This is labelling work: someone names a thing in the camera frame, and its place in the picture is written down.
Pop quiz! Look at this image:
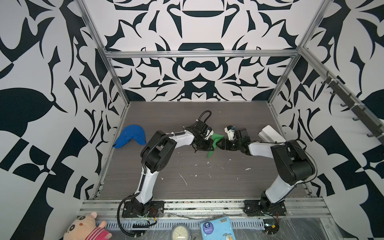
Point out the white cable duct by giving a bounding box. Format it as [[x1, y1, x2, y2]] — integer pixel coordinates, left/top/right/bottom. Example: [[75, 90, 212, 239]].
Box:
[[95, 218, 266, 231]]

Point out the small electronics board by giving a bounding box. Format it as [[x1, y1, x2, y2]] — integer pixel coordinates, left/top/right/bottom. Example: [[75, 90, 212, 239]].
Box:
[[263, 219, 280, 236]]

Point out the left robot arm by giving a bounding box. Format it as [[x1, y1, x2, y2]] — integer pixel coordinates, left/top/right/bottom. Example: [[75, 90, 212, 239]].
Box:
[[132, 121, 214, 216]]

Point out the round clock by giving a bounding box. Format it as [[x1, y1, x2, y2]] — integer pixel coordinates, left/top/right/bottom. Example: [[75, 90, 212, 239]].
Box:
[[171, 224, 192, 240]]

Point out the blue booklet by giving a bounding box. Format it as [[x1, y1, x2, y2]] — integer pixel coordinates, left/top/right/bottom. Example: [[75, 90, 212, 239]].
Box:
[[200, 217, 236, 240]]

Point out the plush toy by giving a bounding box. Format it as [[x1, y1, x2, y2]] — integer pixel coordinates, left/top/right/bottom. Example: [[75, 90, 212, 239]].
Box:
[[63, 212, 112, 240]]

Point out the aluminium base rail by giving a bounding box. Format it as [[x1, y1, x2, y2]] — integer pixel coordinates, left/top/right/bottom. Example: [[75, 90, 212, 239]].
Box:
[[79, 198, 331, 220]]

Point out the white box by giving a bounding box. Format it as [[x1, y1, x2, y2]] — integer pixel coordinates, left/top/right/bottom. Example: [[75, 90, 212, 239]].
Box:
[[258, 125, 286, 143]]

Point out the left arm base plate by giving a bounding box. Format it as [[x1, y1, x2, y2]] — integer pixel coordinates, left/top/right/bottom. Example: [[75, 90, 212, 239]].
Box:
[[122, 200, 165, 218]]

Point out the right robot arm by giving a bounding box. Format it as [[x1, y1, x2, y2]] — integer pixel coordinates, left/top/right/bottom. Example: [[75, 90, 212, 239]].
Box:
[[217, 125, 316, 212]]

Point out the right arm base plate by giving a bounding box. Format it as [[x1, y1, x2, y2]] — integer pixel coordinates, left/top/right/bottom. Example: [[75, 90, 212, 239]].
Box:
[[243, 198, 287, 217]]

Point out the green square paper sheet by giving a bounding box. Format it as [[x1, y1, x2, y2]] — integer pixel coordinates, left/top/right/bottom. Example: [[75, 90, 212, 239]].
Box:
[[207, 134, 224, 158]]

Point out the blue cloth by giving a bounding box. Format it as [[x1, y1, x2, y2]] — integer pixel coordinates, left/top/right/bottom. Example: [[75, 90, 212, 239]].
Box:
[[113, 125, 147, 149]]

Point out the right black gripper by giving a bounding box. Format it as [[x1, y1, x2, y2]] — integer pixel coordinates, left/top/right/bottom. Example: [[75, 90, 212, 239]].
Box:
[[215, 138, 243, 151]]

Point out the black corrugated cable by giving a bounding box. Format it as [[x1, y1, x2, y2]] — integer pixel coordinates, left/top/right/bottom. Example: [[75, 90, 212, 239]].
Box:
[[116, 110, 213, 238]]

